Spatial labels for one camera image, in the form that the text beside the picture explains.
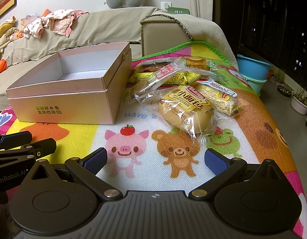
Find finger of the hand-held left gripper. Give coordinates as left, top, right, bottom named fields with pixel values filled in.
left=0, top=131, right=33, bottom=150
left=0, top=139, right=57, bottom=166

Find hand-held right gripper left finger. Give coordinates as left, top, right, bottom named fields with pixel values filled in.
left=23, top=147, right=123, bottom=201

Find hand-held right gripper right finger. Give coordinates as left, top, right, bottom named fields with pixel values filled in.
left=189, top=148, right=286, bottom=201

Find round bun packet yellow label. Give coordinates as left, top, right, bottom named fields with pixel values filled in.
left=157, top=85, right=218, bottom=145

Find pink cardboard box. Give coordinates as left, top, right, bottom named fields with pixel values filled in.
left=6, top=42, right=132, bottom=125

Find colourful cartoon play mat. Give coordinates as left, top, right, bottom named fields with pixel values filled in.
left=0, top=40, right=307, bottom=239

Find dark plant pot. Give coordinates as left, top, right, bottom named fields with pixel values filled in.
left=277, top=83, right=292, bottom=97

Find beige plush toy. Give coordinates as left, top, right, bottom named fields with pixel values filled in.
left=0, top=27, right=24, bottom=51

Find bun packet green label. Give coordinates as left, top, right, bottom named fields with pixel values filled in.
left=181, top=56, right=217, bottom=72

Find blue plastic basin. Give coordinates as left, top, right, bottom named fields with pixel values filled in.
left=236, top=54, right=272, bottom=80

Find red lid snack cup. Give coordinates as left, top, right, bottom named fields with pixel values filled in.
left=144, top=61, right=180, bottom=90

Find small orange toys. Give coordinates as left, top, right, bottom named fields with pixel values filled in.
left=9, top=28, right=26, bottom=41

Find white plant pot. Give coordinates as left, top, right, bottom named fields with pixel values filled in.
left=290, top=90, right=307, bottom=115

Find small sprouting plant pot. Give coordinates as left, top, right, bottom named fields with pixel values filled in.
left=270, top=68, right=286, bottom=85

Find red snack packet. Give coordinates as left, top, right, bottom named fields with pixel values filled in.
left=137, top=64, right=160, bottom=74

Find white printed baby garment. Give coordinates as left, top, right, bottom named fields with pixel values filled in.
left=23, top=17, right=48, bottom=39

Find yellow banana plush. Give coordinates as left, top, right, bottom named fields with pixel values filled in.
left=0, top=16, right=17, bottom=45

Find clear plastic bag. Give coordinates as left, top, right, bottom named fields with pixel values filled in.
left=20, top=14, right=35, bottom=26

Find pink floral baby garment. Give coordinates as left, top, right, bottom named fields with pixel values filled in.
left=45, top=9, right=90, bottom=37

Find beige throw blanket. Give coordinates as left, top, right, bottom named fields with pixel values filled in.
left=153, top=10, right=240, bottom=70

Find beige covered sofa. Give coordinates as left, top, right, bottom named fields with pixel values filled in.
left=0, top=6, right=194, bottom=97

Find dark glass window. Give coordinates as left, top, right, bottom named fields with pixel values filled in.
left=212, top=0, right=307, bottom=80

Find green digital clock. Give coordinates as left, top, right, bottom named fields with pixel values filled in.
left=167, top=7, right=191, bottom=15

